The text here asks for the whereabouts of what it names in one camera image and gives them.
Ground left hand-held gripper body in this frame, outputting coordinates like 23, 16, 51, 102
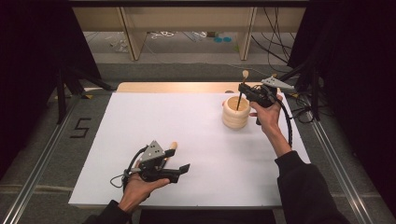
123, 140, 181, 184

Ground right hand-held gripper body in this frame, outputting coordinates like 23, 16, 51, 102
248, 76, 295, 108

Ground cream ringed brush holder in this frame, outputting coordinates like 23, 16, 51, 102
221, 95, 252, 131

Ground person's right hand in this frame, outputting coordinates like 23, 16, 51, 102
248, 94, 285, 135

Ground person's left hand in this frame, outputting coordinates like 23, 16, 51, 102
119, 173, 171, 215

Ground white table mat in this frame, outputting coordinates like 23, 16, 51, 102
67, 91, 312, 209

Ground black metal stand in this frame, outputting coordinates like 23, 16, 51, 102
55, 65, 114, 125
277, 60, 322, 122

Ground black curtain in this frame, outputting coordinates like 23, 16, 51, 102
0, 0, 102, 178
288, 0, 396, 217

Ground clear plastic bag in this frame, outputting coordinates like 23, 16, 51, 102
107, 37, 129, 53

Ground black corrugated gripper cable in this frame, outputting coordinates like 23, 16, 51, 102
275, 96, 294, 149

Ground thin grey cable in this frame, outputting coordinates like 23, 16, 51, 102
109, 174, 126, 189

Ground black floor cables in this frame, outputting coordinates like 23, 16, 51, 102
250, 7, 301, 75

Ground white cable bundle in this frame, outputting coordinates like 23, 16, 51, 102
150, 30, 176, 40

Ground aluminium floor rail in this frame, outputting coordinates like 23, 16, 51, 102
310, 119, 373, 224
0, 102, 80, 224

